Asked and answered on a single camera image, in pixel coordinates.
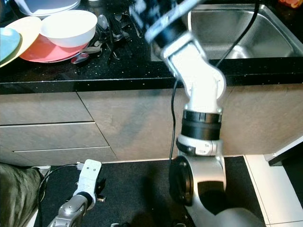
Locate beige cabinet door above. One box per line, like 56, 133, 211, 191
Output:
220, 85, 303, 157
78, 87, 195, 164

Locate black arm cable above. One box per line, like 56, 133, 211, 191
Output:
168, 0, 261, 164
37, 163, 82, 223

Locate pink plate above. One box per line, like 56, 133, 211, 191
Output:
20, 34, 88, 63

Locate beige cabinet drawer front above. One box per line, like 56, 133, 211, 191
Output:
0, 147, 116, 166
0, 122, 106, 152
0, 92, 94, 126

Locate stacked translucent plastic containers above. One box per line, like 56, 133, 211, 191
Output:
14, 0, 81, 17

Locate stainless steel sink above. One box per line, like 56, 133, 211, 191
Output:
149, 4, 303, 60

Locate light blue plate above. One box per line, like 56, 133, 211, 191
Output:
0, 27, 22, 62

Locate metal spoon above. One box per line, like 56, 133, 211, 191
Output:
97, 14, 107, 31
71, 53, 89, 64

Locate black floor mat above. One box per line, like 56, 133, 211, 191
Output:
33, 155, 266, 227

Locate cream plate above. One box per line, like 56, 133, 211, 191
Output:
0, 17, 42, 68

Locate white bowl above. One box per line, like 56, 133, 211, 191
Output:
40, 10, 98, 48

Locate person leg green trousers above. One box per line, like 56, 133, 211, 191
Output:
0, 162, 45, 227

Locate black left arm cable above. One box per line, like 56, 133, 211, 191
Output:
37, 163, 82, 223

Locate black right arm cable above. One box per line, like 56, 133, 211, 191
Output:
168, 0, 261, 164

